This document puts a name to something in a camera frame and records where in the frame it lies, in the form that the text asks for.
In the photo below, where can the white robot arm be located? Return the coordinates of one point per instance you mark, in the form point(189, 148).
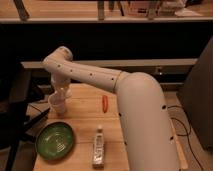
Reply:
point(142, 109)

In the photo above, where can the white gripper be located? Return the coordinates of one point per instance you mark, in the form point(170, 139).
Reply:
point(61, 85)

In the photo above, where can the green ribbed bowl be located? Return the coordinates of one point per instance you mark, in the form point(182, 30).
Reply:
point(55, 141)

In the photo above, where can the red chili pepper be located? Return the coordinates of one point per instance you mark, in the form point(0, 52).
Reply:
point(104, 103)

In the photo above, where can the black stand at left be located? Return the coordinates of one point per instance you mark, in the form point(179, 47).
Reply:
point(17, 90)

